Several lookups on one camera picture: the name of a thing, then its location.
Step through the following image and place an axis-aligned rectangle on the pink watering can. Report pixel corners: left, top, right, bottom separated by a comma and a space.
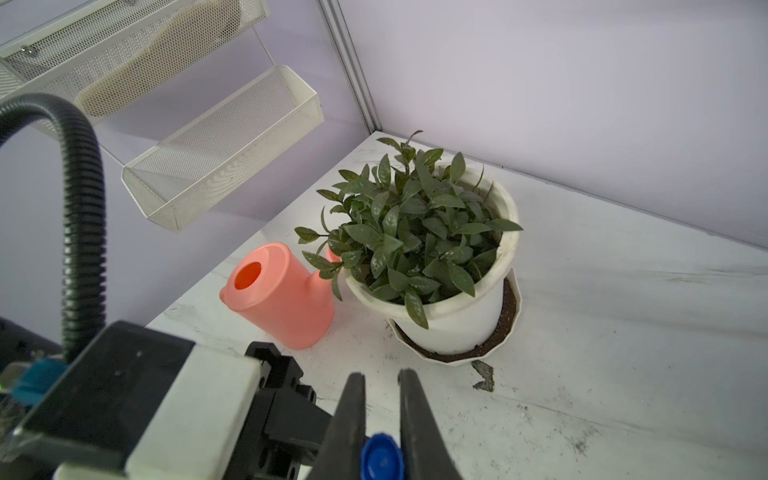
219, 242, 335, 350

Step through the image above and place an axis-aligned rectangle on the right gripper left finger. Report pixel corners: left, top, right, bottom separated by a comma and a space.
307, 373, 366, 480

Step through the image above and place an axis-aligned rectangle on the beige glove in shelf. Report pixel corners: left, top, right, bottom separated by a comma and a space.
76, 1, 241, 117

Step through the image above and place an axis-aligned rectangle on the upper white mesh shelf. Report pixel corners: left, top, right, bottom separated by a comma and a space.
1, 1, 271, 110

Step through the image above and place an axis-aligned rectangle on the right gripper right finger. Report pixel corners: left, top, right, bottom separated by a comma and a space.
398, 369, 462, 480

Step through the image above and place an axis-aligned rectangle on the lower white mesh shelf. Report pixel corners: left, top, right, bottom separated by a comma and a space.
121, 65, 324, 232

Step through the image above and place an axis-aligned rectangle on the white plant saucer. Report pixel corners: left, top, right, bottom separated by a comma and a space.
387, 268, 523, 367

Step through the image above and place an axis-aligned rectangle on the potted green plant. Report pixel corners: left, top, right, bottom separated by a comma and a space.
296, 136, 523, 347

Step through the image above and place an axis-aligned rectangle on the white mesh shelf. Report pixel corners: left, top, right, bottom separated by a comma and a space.
121, 65, 324, 232
1, 1, 271, 110

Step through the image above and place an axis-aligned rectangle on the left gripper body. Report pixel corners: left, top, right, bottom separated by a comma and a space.
224, 342, 331, 479

